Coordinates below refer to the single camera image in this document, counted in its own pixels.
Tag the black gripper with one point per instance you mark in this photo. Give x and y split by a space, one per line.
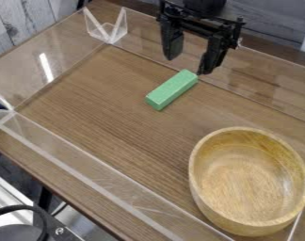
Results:
201 17

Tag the green rectangular block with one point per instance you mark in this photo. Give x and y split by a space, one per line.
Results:
161 97

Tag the brown wooden bowl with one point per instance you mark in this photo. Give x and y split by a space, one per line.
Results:
246 180

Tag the clear acrylic tray walls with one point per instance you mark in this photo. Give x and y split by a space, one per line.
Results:
79 130

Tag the black table leg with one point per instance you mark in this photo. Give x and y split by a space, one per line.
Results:
45 199

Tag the black metal base plate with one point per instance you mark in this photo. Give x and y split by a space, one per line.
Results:
57 232

